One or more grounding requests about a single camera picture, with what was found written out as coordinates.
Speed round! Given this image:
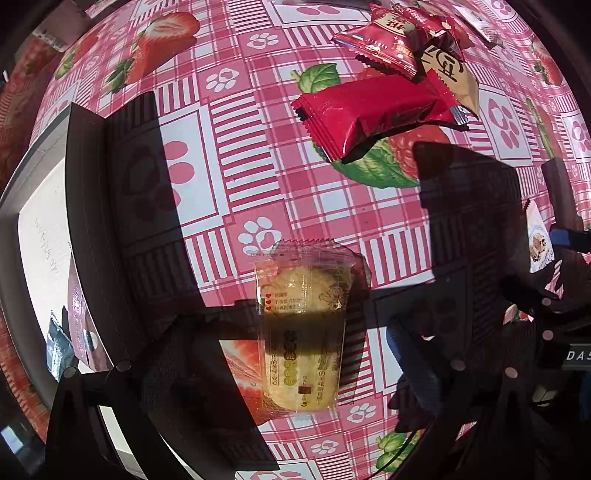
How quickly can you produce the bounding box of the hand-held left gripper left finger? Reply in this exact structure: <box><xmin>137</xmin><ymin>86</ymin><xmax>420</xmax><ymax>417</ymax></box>
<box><xmin>48</xmin><ymin>299</ymin><xmax>263</xmax><ymax>480</ymax></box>

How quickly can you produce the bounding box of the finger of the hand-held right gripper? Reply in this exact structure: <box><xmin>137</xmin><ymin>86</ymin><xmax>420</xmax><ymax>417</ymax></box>
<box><xmin>549</xmin><ymin>224</ymin><xmax>591</xmax><ymax>254</ymax></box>

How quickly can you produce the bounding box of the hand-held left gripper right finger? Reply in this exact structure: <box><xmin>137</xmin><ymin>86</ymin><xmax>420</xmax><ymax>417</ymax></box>
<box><xmin>387</xmin><ymin>318</ymin><xmax>546</xmax><ymax>480</ymax></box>

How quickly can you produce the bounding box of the white and pink biscuit packet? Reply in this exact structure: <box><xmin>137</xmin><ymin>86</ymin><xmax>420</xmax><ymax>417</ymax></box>
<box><xmin>527</xmin><ymin>202</ymin><xmax>555</xmax><ymax>274</ymax></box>

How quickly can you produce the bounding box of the clear yellow cookie packet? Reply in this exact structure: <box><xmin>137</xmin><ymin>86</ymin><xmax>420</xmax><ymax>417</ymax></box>
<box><xmin>255</xmin><ymin>239</ymin><xmax>371</xmax><ymax>412</ymax></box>

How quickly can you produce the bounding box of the white cardboard box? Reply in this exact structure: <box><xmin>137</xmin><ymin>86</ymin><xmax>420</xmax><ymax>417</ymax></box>
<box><xmin>0</xmin><ymin>102</ymin><xmax>153</xmax><ymax>480</ymax></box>

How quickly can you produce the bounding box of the cream and gold snack packet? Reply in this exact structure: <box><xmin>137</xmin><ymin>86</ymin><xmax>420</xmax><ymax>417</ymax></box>
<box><xmin>414</xmin><ymin>31</ymin><xmax>481</xmax><ymax>119</ymax></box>

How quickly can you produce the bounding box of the plain red snack packet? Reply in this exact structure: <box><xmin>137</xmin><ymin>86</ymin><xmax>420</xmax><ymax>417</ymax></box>
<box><xmin>293</xmin><ymin>74</ymin><xmax>468</xmax><ymax>165</ymax></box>

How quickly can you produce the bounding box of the small red snack packet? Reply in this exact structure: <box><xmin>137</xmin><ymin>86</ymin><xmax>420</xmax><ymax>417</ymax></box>
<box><xmin>369</xmin><ymin>2</ymin><xmax>475</xmax><ymax>51</ymax></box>

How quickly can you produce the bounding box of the red snack packet gold print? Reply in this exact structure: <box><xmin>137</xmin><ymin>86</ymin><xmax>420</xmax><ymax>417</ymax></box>
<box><xmin>332</xmin><ymin>9</ymin><xmax>419</xmax><ymax>80</ymax></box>

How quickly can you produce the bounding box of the pink snack packet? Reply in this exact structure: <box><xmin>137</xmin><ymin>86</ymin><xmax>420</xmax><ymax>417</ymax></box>
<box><xmin>67</xmin><ymin>272</ymin><xmax>110</xmax><ymax>371</ymax></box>

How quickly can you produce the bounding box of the blue snack packet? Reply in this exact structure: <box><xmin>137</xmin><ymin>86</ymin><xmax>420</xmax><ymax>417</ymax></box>
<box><xmin>45</xmin><ymin>313</ymin><xmax>75</xmax><ymax>382</ymax></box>

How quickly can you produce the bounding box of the pink strawberry checked tablecloth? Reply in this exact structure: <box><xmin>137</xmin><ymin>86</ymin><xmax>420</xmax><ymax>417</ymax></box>
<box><xmin>0</xmin><ymin>0</ymin><xmax>591</xmax><ymax>480</ymax></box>

